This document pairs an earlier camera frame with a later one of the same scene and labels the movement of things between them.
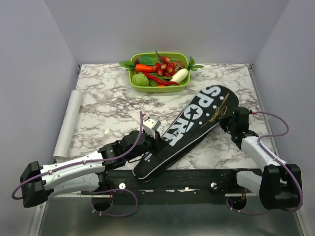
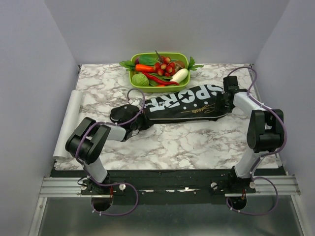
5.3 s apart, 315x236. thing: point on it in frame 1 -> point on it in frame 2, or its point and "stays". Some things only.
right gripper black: [223, 120] -> [229, 109]
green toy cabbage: [140, 79] stays
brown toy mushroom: [179, 65] stays
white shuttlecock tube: [69, 124] stays
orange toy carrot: [144, 68] stays
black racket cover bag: [216, 104] -> [195, 103]
